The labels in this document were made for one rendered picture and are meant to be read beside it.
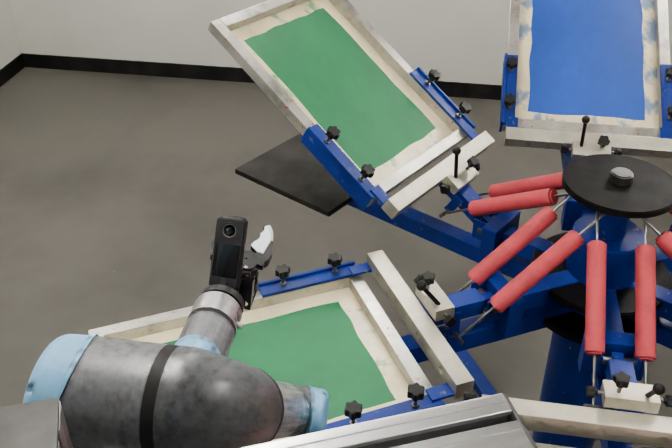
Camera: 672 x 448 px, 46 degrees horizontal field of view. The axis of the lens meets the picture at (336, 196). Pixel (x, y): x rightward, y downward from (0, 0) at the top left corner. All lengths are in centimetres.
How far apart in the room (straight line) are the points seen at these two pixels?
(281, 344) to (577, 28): 173
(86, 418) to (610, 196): 168
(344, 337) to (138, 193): 271
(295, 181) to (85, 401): 214
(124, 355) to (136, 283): 322
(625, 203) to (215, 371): 158
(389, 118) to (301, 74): 34
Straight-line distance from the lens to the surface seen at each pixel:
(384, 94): 279
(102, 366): 83
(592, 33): 323
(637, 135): 297
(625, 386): 198
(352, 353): 217
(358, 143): 259
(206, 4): 586
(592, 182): 228
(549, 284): 237
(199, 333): 115
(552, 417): 197
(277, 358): 217
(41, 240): 449
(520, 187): 252
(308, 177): 291
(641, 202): 224
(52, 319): 395
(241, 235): 123
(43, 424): 61
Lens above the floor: 246
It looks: 33 degrees down
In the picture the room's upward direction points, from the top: straight up
